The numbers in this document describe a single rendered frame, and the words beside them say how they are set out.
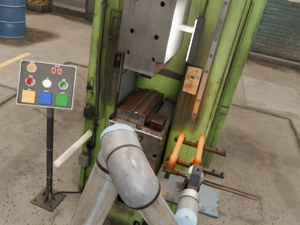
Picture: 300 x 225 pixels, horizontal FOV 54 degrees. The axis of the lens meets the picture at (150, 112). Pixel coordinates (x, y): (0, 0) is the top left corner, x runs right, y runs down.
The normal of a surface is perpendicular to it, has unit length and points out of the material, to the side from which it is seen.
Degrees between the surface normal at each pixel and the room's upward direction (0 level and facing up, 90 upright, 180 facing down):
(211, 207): 0
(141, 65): 90
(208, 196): 0
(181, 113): 90
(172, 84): 90
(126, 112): 90
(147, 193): 61
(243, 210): 0
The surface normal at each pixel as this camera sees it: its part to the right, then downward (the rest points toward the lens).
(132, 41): -0.33, 0.41
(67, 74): 0.17, 0.00
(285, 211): 0.17, -0.86
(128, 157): 0.08, -0.58
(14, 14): 0.66, 0.46
